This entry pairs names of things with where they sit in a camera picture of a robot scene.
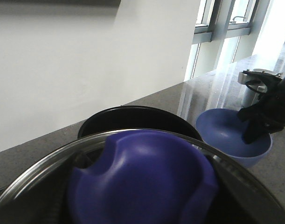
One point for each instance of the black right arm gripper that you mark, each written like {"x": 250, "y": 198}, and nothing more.
{"x": 268, "y": 114}

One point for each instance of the blue bowl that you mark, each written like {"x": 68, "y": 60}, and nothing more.
{"x": 222, "y": 129}

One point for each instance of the glass lid with blue knob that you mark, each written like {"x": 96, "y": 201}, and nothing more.
{"x": 138, "y": 177}

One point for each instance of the blue cooking pot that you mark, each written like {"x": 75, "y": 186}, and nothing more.
{"x": 127, "y": 117}

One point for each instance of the grey window frame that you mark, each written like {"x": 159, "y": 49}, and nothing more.
{"x": 227, "y": 31}

